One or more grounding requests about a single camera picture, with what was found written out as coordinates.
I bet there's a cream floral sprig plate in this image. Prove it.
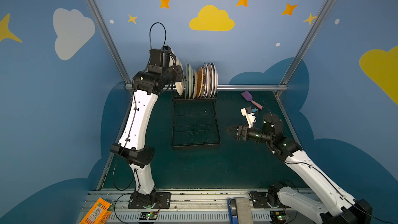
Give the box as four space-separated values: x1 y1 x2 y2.
175 59 184 96

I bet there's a pale green flower plate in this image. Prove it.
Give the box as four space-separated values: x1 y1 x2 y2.
188 64 194 99

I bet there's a yellow woven round mat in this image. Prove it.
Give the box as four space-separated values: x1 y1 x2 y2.
197 67 204 97

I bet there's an orange sunburst plate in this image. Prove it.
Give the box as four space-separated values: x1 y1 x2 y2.
202 63 208 98
208 63 215 97

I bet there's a white cloud emblem plate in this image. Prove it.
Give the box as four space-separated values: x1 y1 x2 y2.
206 63 211 97

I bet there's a black wire dish rack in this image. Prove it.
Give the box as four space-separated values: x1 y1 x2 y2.
171 89 221 150

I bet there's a green rim lettered plate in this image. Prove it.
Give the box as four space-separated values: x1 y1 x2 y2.
211 63 218 97

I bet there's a pale green plain plate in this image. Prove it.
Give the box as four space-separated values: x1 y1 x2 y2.
184 60 189 100

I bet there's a dark blue plate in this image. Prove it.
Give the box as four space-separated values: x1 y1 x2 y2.
193 70 198 99

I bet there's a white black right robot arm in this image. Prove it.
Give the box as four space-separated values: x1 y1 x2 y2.
226 114 373 224

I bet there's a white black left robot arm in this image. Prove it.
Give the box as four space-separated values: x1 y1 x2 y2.
110 46 184 207

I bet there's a purple pink spatula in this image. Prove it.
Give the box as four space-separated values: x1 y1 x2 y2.
241 91 263 110

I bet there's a grey blue block tool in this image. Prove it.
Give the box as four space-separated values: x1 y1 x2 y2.
228 198 254 224

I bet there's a right green circuit board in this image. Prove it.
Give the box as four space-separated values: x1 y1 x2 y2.
269 212 288 224

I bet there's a green circuit board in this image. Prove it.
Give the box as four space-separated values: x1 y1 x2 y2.
139 212 159 221
269 212 288 224

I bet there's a left green circuit board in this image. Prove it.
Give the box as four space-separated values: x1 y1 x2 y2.
139 212 159 221

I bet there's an orange cardboard box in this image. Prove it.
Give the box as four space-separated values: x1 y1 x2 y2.
80 198 114 224

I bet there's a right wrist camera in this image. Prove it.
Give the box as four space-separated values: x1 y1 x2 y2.
241 107 258 128

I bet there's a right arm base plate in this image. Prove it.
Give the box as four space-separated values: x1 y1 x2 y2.
249 191 281 208

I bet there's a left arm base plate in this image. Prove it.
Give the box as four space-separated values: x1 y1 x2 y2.
127 192 171 209

